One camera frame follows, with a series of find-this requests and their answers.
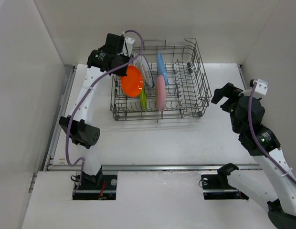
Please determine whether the patterned white plate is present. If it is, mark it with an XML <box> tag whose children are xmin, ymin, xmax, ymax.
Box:
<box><xmin>140</xmin><ymin>55</ymin><xmax>154</xmax><ymax>87</ymax></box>

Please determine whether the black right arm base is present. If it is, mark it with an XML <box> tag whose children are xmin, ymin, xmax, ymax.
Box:
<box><xmin>198</xmin><ymin>163</ymin><xmax>249</xmax><ymax>200</ymax></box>

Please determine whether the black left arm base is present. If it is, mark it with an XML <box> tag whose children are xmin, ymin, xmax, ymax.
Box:
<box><xmin>71</xmin><ymin>174</ymin><xmax>117</xmax><ymax>200</ymax></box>

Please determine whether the front aluminium rail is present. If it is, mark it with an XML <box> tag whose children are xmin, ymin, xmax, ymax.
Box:
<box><xmin>45</xmin><ymin>163</ymin><xmax>262</xmax><ymax>172</ymax></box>

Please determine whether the blue plate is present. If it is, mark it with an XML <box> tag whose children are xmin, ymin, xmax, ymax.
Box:
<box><xmin>157</xmin><ymin>52</ymin><xmax>169</xmax><ymax>86</ymax></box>

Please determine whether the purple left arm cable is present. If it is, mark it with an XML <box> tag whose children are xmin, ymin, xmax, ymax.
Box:
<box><xmin>66</xmin><ymin>29</ymin><xmax>145</xmax><ymax>198</ymax></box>

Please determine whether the pink plate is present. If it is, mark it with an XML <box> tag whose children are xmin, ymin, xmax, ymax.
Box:
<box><xmin>155</xmin><ymin>75</ymin><xmax>166</xmax><ymax>112</ymax></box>

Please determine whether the green plate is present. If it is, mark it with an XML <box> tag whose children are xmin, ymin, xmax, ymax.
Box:
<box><xmin>139</xmin><ymin>87</ymin><xmax>148</xmax><ymax>112</ymax></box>

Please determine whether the grey wire dish rack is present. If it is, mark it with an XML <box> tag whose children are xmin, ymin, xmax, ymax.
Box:
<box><xmin>110</xmin><ymin>38</ymin><xmax>211</xmax><ymax>121</ymax></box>

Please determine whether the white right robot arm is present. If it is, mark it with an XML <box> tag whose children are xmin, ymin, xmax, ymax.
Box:
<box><xmin>211</xmin><ymin>79</ymin><xmax>296</xmax><ymax>229</ymax></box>

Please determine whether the white blue-rimmed plate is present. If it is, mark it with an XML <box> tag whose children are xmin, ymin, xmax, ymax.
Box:
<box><xmin>133</xmin><ymin>52</ymin><xmax>141</xmax><ymax>71</ymax></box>

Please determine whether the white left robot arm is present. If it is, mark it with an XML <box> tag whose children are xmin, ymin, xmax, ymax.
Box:
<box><xmin>59</xmin><ymin>33</ymin><xmax>135</xmax><ymax>191</ymax></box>

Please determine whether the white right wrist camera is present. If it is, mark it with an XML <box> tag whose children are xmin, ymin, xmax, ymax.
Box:
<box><xmin>249</xmin><ymin>79</ymin><xmax>268</xmax><ymax>98</ymax></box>

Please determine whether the orange plate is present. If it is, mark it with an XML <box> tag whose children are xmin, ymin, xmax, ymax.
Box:
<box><xmin>121</xmin><ymin>65</ymin><xmax>144</xmax><ymax>97</ymax></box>

